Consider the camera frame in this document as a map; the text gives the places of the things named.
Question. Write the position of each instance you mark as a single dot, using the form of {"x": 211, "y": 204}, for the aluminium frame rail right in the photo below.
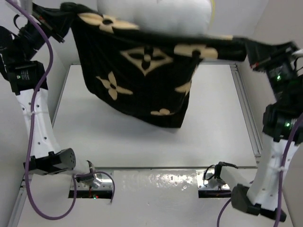
{"x": 247, "y": 113}

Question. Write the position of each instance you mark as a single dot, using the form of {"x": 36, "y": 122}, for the aluminium frame rail left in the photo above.
{"x": 18, "y": 205}

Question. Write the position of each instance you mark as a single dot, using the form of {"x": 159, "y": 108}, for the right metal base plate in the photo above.
{"x": 209, "y": 185}

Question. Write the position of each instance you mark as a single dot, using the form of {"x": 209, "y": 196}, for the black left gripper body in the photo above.
{"x": 33, "y": 37}

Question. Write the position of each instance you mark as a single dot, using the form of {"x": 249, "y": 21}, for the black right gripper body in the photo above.
{"x": 277, "y": 64}

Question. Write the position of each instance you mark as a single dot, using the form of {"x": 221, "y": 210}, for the black floral plush pillowcase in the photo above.
{"x": 144, "y": 74}

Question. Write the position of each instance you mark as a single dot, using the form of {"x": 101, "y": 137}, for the cream contoured pillow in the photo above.
{"x": 172, "y": 17}

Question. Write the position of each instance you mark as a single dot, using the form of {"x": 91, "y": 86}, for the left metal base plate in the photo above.
{"x": 97, "y": 182}

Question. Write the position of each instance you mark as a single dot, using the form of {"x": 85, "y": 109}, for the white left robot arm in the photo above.
{"x": 44, "y": 155}

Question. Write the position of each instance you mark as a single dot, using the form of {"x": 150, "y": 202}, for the metal base plate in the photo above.
{"x": 209, "y": 185}
{"x": 97, "y": 182}

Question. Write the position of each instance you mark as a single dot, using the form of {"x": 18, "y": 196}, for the aluminium frame rail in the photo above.
{"x": 18, "y": 205}
{"x": 247, "y": 113}

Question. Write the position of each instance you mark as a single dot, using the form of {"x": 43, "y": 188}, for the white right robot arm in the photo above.
{"x": 282, "y": 128}

